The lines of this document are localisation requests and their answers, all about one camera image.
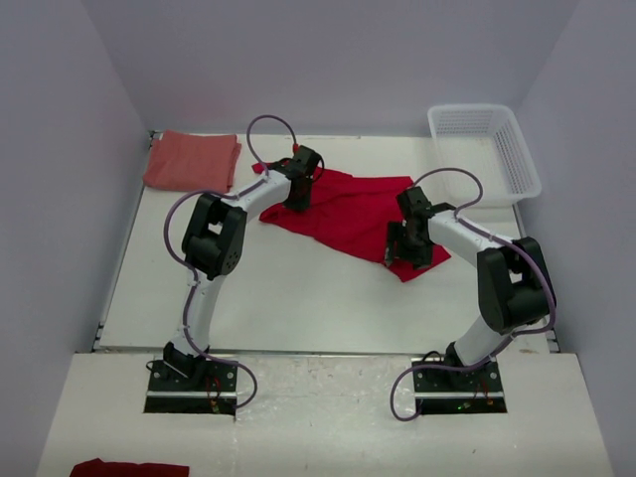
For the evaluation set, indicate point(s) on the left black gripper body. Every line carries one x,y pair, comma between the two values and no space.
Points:
307,187

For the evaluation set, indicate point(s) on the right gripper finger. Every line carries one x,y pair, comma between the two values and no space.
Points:
419,254
397,243

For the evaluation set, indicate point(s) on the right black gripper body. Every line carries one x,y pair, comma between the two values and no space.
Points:
408,239

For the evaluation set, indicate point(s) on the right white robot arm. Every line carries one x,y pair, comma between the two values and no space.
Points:
514,290

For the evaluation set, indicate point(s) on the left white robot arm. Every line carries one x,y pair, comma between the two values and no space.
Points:
213,241

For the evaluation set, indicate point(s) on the white plastic basket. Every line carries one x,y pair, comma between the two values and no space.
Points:
486,140

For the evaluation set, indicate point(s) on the folded pink t shirt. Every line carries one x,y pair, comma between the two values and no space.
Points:
182,162

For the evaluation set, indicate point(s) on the dark red cloth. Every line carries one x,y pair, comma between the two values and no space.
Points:
99,468

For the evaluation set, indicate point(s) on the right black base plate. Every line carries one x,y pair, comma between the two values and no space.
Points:
438,392

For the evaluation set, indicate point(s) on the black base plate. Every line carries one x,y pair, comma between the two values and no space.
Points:
438,392
212,390

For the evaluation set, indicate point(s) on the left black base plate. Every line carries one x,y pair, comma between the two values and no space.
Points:
212,390

